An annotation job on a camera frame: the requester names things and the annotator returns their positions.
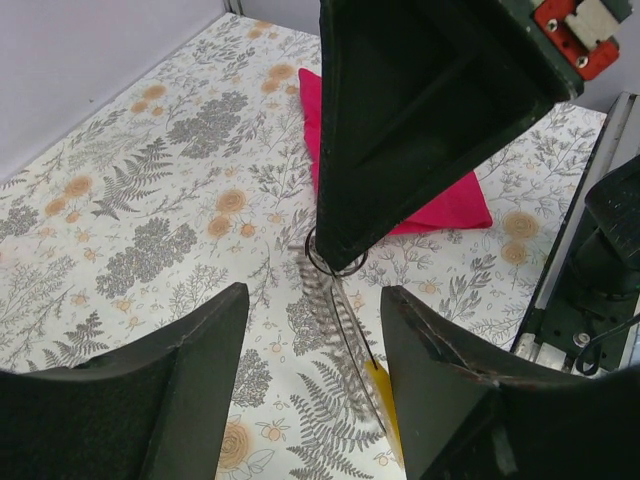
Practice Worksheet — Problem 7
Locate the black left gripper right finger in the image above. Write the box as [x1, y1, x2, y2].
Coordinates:
[380, 286, 639, 480]

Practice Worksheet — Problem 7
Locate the large keyring with yellow grip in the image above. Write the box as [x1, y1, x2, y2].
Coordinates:
[290, 230, 405, 468]

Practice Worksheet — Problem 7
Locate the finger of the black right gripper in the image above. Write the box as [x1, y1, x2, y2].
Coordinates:
[316, 1, 570, 270]

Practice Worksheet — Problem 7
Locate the pink cloth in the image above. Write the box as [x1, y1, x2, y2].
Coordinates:
[298, 68, 493, 235]

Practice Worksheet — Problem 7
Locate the floral tablecloth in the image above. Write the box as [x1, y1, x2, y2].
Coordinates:
[1, 14, 605, 479]

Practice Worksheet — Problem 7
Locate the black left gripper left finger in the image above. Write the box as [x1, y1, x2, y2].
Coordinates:
[1, 283, 249, 479]

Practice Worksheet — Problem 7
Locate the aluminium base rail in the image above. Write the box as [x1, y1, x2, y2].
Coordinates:
[511, 92, 639, 378]

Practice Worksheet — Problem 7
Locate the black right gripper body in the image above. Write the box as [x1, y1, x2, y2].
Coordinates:
[499, 1, 633, 100]

